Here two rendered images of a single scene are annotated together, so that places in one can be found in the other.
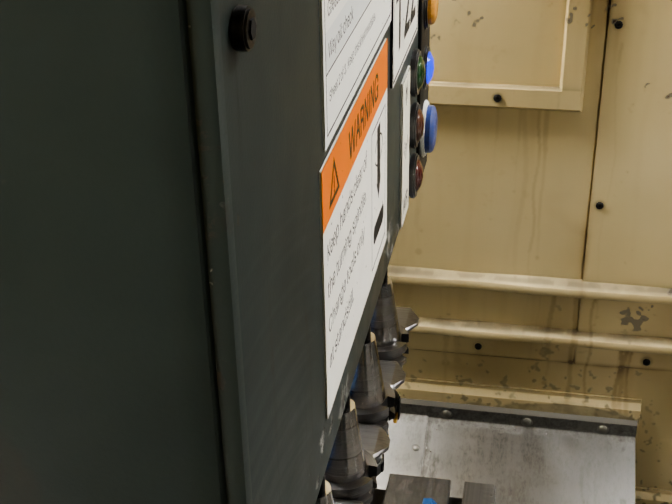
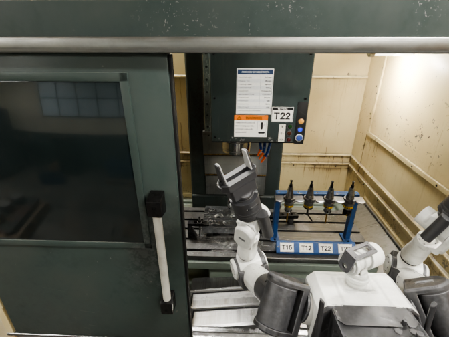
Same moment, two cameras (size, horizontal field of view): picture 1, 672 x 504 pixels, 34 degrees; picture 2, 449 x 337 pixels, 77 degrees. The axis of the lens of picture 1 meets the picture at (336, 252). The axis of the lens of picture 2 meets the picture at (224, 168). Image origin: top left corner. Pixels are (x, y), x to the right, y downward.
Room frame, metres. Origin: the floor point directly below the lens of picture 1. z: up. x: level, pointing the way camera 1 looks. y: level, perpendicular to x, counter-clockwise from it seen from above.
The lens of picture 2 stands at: (0.10, -1.26, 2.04)
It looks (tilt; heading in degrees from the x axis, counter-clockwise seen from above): 25 degrees down; 81
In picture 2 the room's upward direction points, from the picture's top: straight up
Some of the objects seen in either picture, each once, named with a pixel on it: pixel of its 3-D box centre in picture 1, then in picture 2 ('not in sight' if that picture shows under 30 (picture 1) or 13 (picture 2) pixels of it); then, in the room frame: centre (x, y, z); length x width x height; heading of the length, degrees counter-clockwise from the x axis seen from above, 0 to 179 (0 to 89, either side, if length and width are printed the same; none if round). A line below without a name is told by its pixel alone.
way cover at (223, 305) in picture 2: not in sight; (270, 304); (0.52, -0.23, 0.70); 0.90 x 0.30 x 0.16; 169
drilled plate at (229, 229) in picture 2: not in sight; (226, 218); (0.35, 0.23, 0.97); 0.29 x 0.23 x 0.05; 169
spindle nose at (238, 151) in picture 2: not in sight; (236, 140); (0.40, 0.20, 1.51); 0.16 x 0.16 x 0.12
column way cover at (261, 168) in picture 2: not in sight; (235, 164); (0.49, 0.64, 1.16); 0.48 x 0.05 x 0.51; 169
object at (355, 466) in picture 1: (341, 436); (310, 192); (0.78, 0.00, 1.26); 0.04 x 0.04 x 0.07
